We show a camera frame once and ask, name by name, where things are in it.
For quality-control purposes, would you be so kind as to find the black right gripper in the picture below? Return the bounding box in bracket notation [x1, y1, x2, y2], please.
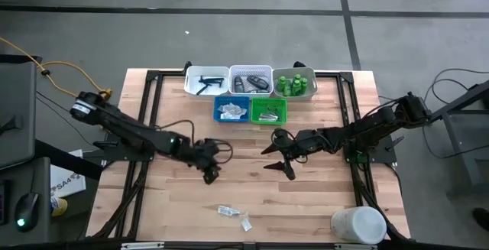
[261, 132, 315, 181]

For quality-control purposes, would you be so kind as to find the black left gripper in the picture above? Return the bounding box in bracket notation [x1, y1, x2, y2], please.
[191, 141, 223, 186]

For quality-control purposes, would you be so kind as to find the printed adhesive strips wrapper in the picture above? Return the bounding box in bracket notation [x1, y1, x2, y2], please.
[217, 205, 241, 217]

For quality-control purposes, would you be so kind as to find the green plastic basket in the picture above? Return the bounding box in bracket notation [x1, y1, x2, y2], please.
[249, 96, 288, 126]

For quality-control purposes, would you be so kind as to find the blue plastic basket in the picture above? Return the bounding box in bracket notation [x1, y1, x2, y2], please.
[212, 96, 251, 124]

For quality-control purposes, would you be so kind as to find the white plastic bin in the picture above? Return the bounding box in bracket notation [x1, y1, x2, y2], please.
[183, 65, 232, 98]
[271, 66, 319, 102]

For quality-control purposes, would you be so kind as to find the white perforated basket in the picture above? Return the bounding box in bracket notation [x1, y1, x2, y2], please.
[228, 64, 275, 98]

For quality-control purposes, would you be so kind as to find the white plastic cup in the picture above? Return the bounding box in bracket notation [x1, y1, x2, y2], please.
[330, 206, 387, 245]

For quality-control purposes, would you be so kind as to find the white printed box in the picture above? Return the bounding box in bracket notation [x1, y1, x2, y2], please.
[49, 149, 87, 199]

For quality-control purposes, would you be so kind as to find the yellow and white cup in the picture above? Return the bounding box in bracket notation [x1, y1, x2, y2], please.
[50, 196, 69, 218]

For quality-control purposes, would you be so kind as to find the black side table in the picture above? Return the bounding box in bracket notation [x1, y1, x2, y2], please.
[427, 80, 489, 197]

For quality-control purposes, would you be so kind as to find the dark grey desk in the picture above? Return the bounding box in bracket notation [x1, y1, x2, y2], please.
[0, 156, 53, 245]

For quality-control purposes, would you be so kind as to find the black computer mouse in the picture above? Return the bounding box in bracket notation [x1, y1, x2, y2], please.
[14, 191, 40, 232]

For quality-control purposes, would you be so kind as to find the dark grey panel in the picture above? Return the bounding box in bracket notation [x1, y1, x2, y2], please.
[0, 54, 39, 169]

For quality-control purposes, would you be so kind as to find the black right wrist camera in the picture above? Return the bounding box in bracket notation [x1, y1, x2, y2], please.
[272, 128, 293, 148]

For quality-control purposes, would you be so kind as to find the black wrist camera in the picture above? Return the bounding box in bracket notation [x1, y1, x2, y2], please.
[198, 138, 221, 152]
[272, 128, 293, 148]

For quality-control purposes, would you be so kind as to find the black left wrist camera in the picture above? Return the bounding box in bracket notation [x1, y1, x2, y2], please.
[198, 138, 221, 152]

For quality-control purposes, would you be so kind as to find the black aluminium rig frame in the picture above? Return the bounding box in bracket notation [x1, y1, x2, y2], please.
[86, 61, 412, 250]

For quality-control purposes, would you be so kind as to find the silver mounting bracket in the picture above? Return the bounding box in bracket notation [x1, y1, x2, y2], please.
[334, 243, 377, 250]
[121, 242, 165, 250]

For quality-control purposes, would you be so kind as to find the yellow extension cord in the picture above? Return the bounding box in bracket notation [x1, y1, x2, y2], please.
[0, 37, 114, 101]
[40, 70, 79, 99]

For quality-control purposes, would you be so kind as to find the black floor cable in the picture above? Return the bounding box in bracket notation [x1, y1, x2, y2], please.
[418, 68, 489, 165]

